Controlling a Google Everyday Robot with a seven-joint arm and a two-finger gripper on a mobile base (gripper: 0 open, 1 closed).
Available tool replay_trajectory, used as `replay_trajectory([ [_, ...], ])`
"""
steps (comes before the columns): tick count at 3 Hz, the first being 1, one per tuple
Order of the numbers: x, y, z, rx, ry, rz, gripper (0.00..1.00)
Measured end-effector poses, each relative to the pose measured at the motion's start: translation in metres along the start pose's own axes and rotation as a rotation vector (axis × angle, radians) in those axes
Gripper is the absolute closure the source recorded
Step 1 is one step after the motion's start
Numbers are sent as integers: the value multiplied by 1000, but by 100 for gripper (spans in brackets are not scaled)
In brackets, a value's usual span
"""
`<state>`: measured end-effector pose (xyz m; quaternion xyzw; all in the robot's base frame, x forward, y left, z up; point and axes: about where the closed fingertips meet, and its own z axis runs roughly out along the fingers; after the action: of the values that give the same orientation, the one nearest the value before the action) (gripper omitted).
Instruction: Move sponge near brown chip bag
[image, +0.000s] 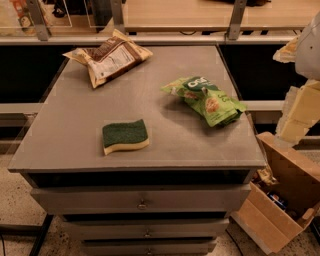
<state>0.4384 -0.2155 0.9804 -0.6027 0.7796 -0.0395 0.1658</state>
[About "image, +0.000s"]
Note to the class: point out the wooden shelf with metal posts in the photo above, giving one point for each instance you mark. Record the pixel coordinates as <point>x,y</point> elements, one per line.
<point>31,22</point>

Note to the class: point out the cardboard box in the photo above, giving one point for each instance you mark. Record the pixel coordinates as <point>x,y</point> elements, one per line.
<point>273,215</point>

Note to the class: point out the brown chip bag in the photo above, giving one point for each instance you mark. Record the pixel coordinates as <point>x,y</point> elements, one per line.
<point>117,55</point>

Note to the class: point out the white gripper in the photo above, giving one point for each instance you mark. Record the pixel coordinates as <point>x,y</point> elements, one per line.
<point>309,53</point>

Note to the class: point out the green and yellow sponge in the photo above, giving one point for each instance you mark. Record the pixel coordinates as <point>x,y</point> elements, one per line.
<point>124,136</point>

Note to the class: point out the green chip bag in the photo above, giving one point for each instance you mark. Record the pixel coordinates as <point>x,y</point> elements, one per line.
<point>207,100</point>

